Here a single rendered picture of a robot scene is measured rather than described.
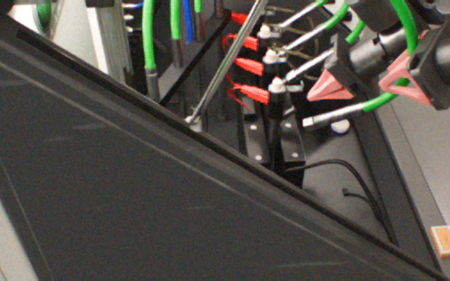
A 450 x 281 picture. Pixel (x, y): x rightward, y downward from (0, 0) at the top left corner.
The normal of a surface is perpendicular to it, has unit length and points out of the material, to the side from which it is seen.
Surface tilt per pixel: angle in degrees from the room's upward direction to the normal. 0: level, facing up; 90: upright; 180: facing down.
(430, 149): 0
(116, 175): 90
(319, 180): 0
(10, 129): 90
